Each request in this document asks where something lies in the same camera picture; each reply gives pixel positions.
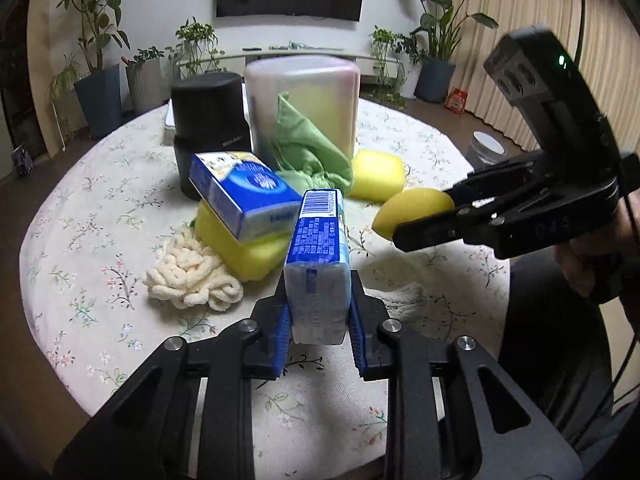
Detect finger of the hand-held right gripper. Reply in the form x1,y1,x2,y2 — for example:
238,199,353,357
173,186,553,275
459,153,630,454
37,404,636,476
442,155,543,211
391,199,506,255

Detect long blue tissue pack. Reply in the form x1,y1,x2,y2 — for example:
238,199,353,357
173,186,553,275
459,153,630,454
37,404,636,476
283,187,357,346

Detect person's right hand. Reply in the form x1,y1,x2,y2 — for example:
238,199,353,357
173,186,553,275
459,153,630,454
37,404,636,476
554,205,640,306

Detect white stick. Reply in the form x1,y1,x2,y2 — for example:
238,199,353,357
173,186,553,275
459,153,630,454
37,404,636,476
50,100,68,153

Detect bushy trailing plant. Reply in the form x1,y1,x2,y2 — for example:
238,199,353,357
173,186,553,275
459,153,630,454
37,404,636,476
370,25,426,106

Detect person's dark trousers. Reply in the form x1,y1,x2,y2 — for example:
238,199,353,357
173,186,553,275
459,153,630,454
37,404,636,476
497,255,640,466

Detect white television console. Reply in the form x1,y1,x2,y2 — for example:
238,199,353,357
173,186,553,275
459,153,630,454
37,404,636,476
177,47,401,86

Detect trailing vine plant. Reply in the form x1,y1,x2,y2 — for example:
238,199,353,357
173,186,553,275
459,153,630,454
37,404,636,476
165,16,226,78

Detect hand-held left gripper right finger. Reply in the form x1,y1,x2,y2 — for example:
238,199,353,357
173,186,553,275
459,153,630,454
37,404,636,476
347,270,586,480

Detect yellow lemon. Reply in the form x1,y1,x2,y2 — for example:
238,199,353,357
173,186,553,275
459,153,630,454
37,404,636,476
371,187,456,241

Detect beige curtain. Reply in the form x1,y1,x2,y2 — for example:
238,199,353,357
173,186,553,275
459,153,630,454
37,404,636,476
450,0,640,156

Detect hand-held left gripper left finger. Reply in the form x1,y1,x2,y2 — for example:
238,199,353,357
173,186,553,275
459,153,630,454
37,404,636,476
52,270,292,480

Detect black cylinder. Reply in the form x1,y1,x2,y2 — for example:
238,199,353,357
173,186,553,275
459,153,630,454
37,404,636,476
170,72,251,202

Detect dark grey round pot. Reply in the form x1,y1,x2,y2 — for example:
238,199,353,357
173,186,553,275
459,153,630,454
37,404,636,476
414,57,457,103

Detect yellow sponge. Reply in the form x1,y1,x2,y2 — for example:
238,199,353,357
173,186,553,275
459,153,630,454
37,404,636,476
194,200,293,282
346,149,406,201

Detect green cloth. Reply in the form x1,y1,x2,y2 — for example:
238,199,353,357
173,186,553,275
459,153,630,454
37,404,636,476
270,91,354,196

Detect large-leaf tall plant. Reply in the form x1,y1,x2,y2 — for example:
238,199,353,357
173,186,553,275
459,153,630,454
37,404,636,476
389,0,501,61

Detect thin-leaf green plant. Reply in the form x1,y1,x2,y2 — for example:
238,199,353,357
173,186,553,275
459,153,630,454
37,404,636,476
47,55,81,106

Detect dark tall cabinet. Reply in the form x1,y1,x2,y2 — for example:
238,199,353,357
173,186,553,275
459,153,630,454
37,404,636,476
0,5,51,181

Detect dark grey square pot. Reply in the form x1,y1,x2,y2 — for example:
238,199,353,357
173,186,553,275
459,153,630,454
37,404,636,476
74,64,123,140

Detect tall leafy plant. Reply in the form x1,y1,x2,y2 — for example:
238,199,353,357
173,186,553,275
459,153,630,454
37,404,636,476
50,0,132,76

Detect ribbed grey pot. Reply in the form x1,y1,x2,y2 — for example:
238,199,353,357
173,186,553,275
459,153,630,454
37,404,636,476
125,57,163,113

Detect small plant in ribbed pot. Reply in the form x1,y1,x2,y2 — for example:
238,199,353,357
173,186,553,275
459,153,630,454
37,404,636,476
122,46,166,68

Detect silver trash can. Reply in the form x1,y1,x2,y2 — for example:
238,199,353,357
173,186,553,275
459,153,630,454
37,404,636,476
467,131,507,166

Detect translucent plastic container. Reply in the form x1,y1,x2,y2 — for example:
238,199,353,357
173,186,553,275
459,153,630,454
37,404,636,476
243,56,362,161

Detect white plant pot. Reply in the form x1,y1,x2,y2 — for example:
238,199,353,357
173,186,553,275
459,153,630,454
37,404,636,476
400,62,423,100

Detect cream chenille cloth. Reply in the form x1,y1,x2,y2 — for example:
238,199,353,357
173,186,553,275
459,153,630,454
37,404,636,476
144,225,244,311

